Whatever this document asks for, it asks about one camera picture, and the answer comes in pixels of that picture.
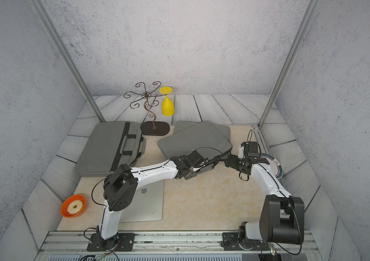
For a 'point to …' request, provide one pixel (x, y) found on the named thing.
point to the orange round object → (68, 200)
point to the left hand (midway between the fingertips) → (192, 167)
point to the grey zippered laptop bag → (109, 144)
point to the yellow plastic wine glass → (167, 105)
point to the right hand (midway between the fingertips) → (233, 162)
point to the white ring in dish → (72, 210)
